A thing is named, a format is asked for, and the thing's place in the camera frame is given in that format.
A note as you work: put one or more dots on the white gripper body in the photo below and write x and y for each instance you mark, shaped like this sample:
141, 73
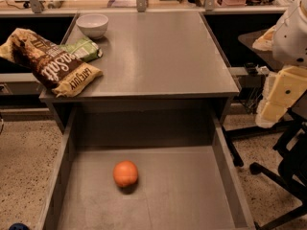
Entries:
290, 42

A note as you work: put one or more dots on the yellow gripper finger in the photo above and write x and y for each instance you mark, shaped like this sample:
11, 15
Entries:
264, 42
281, 91

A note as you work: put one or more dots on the orange fruit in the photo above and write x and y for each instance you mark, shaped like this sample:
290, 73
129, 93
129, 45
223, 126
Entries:
125, 173

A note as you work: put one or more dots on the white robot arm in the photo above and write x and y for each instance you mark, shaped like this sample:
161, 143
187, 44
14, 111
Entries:
287, 40

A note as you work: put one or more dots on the grey counter cabinet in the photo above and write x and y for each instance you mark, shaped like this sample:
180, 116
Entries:
156, 55

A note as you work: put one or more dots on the grey open top drawer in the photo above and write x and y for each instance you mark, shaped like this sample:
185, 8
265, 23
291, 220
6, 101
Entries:
186, 177

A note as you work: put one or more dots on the black office chair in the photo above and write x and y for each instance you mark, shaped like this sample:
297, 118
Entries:
292, 170

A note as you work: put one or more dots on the white ceramic bowl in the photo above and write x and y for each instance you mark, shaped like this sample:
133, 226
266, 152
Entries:
93, 25

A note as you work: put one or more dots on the green snack bag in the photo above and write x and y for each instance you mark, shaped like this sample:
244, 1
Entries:
84, 49

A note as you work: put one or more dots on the brown sea salt chip bag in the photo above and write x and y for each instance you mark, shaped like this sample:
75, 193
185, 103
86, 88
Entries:
61, 72

